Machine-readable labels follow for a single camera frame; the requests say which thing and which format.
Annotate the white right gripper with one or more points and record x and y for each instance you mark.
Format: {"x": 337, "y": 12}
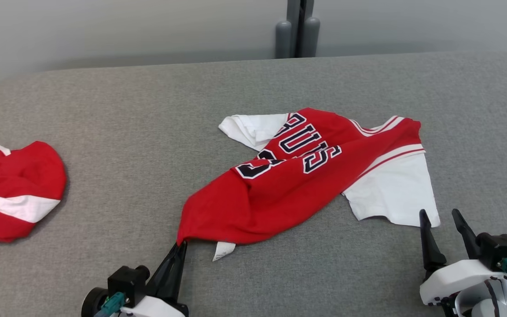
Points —
{"x": 456, "y": 275}

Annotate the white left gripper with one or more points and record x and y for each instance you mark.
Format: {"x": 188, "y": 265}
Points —
{"x": 156, "y": 308}

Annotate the red white basketball jersey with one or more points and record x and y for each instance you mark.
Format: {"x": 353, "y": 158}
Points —
{"x": 280, "y": 193}

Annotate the red shorts white stripe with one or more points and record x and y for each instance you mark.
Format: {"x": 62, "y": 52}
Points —
{"x": 11, "y": 176}

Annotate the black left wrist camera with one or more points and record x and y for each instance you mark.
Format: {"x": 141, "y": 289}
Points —
{"x": 126, "y": 281}

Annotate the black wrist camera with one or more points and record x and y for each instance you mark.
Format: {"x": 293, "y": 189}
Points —
{"x": 126, "y": 281}
{"x": 500, "y": 248}

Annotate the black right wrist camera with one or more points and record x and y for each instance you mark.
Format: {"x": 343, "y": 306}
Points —
{"x": 500, "y": 248}

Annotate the grey cylindrical post foot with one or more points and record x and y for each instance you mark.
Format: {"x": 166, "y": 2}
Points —
{"x": 310, "y": 39}
{"x": 283, "y": 42}

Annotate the grey metal partition post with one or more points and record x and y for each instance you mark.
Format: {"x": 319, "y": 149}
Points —
{"x": 302, "y": 17}

